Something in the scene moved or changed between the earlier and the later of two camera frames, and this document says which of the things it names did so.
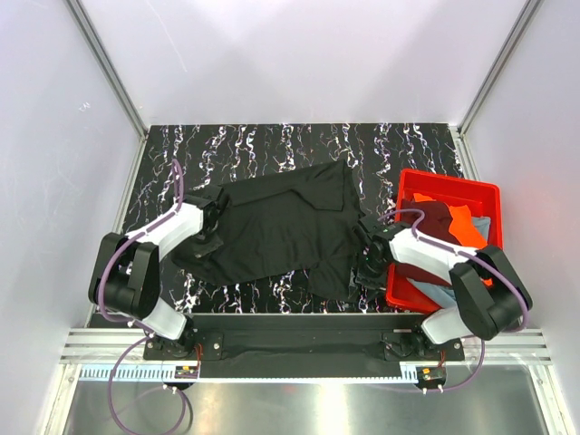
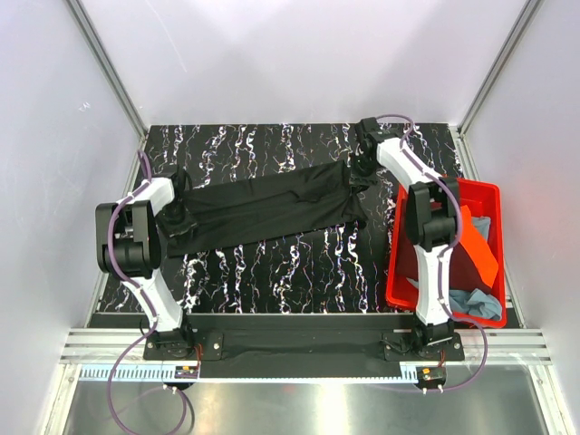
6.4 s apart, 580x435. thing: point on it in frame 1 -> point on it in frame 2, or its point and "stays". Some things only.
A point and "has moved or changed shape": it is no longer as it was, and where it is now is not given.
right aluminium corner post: [501, 63] stays
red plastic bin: [480, 198] stays
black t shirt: [301, 224] has moved or changed shape
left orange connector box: [187, 372] stays
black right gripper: [358, 275] -> [355, 159]
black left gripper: [202, 250] -> [185, 226]
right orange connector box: [430, 373] stays
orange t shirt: [463, 227] stays
